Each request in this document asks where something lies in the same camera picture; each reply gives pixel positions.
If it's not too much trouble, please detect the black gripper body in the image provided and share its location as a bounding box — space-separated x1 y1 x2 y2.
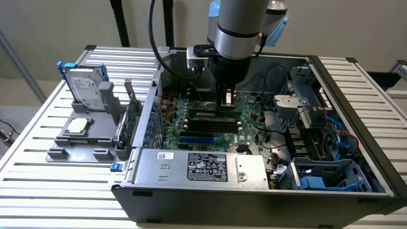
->
210 55 252 96

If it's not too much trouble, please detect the green RAM stick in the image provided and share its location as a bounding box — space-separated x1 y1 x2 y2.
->
188 107 242 118

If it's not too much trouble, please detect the black RAM slot bank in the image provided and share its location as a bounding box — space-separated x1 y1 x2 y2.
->
181 117 241 134

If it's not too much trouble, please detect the blue expansion slot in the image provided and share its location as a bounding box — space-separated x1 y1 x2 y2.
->
177 136 214 145

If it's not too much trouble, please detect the green Dell motherboard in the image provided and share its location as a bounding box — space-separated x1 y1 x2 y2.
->
157 91 272 158

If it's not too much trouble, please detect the silver metal drive cage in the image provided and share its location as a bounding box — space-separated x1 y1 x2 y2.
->
272 66 334 128

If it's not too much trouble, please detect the black stand pole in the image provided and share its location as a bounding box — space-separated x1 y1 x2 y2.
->
108 0 132 47
161 0 176 47

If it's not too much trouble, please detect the green graphics card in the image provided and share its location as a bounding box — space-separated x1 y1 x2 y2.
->
114 78 142 149

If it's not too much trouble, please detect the silver power supply unit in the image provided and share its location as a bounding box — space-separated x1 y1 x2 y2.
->
130 148 270 190

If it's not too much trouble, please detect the blue disk caddy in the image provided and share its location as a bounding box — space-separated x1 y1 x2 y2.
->
56 61 110 114

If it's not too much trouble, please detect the silver hard disk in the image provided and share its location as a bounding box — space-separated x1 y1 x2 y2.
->
65 68 108 112

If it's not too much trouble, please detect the black open PC case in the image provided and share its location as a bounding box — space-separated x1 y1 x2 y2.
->
109 46 405 224

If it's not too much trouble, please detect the blue-grey plastic disk bay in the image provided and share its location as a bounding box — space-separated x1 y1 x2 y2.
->
289 156 373 192

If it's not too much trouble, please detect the silver CPU chip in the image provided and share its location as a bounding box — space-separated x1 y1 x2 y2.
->
66 118 89 133

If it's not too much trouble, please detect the grey parts rack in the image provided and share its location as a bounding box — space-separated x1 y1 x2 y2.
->
45 82 133 164

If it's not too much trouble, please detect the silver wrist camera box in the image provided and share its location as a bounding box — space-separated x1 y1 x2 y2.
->
185 44 214 71

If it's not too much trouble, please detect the black wire bundle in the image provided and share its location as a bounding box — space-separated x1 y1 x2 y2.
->
249 64 290 148

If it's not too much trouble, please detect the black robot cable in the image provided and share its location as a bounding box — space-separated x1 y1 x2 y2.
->
148 0 204 80

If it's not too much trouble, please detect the blue data wire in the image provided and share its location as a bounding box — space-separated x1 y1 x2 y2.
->
318 114 345 144

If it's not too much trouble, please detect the red wire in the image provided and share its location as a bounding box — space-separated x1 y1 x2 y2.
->
318 132 360 158

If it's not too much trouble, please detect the black bracket block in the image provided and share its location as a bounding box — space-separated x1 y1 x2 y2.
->
365 71 401 92

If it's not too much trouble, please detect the aluminium profile rail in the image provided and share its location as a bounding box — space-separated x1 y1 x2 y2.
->
384 59 407 97

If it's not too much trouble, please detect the grey metal frame pole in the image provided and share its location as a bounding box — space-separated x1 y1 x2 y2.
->
0 30 48 104

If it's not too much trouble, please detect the metal clamp with cable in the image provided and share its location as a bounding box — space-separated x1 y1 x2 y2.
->
0 119 17 145

